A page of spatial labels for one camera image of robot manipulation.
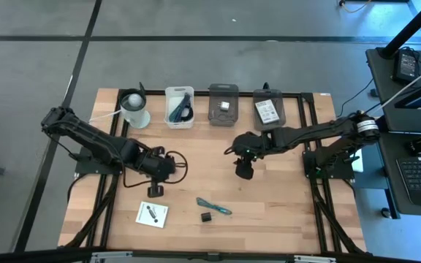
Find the black diagonal pole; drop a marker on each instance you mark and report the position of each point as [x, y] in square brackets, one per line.
[411, 27]

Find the white card with black print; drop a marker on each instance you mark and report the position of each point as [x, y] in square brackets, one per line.
[152, 215]

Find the black power adapter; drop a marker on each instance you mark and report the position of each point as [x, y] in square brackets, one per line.
[406, 65]

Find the white cube charger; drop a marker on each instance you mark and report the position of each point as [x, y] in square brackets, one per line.
[224, 106]

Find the black caster wheel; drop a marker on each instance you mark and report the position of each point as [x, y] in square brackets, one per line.
[386, 213]

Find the black desk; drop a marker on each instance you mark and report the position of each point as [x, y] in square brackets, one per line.
[382, 91]

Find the dark translucent plastic bin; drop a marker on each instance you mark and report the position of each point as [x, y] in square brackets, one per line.
[269, 127]
[218, 118]

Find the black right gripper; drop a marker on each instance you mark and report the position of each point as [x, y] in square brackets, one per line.
[249, 149]

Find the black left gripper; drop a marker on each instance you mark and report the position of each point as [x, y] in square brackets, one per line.
[155, 166]

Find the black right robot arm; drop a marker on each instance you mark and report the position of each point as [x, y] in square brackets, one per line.
[324, 131]

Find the white plastic bin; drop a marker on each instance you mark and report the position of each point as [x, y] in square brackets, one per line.
[170, 95]

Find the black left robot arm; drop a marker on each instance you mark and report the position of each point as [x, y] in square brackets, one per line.
[93, 140]

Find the black aluminium table frame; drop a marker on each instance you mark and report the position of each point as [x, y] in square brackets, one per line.
[320, 219]

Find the black crossbar with silver brackets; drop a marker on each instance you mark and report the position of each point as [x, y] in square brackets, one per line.
[49, 255]

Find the white thin rod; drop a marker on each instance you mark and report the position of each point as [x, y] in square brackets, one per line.
[411, 84]

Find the black cube charger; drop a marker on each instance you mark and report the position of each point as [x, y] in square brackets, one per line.
[206, 217]

